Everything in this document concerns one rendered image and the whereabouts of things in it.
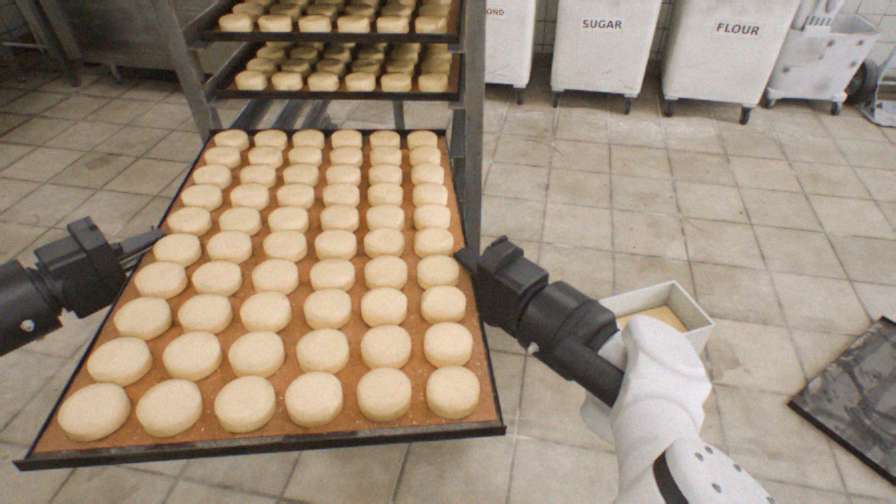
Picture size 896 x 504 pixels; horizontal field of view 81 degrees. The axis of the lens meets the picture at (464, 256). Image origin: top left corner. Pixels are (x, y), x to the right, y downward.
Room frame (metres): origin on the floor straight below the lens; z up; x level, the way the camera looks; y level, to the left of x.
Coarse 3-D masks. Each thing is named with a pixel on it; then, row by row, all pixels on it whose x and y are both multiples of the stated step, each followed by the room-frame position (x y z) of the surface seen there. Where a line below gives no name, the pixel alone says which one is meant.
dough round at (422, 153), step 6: (414, 150) 0.74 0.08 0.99; (420, 150) 0.74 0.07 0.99; (426, 150) 0.74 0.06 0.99; (432, 150) 0.74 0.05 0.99; (438, 150) 0.74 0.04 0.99; (414, 156) 0.72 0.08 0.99; (420, 156) 0.72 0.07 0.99; (426, 156) 0.72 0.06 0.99; (432, 156) 0.72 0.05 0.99; (438, 156) 0.73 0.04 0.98; (414, 162) 0.72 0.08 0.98; (420, 162) 0.71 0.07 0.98; (432, 162) 0.72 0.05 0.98; (438, 162) 0.73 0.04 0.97
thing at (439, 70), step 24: (264, 48) 0.99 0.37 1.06; (288, 48) 1.02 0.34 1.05; (312, 48) 0.99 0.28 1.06; (336, 48) 0.99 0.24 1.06; (360, 48) 1.04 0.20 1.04; (384, 48) 1.01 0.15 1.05; (408, 48) 0.99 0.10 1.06; (432, 48) 0.99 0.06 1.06; (264, 72) 0.90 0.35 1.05; (288, 72) 0.87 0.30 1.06; (312, 72) 0.92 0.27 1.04; (336, 72) 0.89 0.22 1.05; (360, 72) 0.87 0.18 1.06; (384, 72) 0.92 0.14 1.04; (408, 72) 0.89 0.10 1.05; (432, 72) 0.87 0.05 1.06; (456, 72) 0.92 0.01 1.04
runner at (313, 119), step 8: (312, 104) 1.31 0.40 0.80; (320, 104) 1.37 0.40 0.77; (328, 104) 1.37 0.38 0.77; (312, 112) 1.29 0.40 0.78; (320, 112) 1.32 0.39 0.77; (304, 120) 1.22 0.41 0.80; (312, 120) 1.27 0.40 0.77; (320, 120) 1.27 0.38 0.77; (304, 128) 1.21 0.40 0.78; (312, 128) 1.23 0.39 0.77
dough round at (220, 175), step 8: (200, 168) 0.65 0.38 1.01; (208, 168) 0.65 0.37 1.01; (216, 168) 0.65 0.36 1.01; (224, 168) 0.66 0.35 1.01; (200, 176) 0.63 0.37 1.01; (208, 176) 0.63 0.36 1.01; (216, 176) 0.63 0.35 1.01; (224, 176) 0.64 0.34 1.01; (216, 184) 0.62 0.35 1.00; (224, 184) 0.63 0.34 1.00
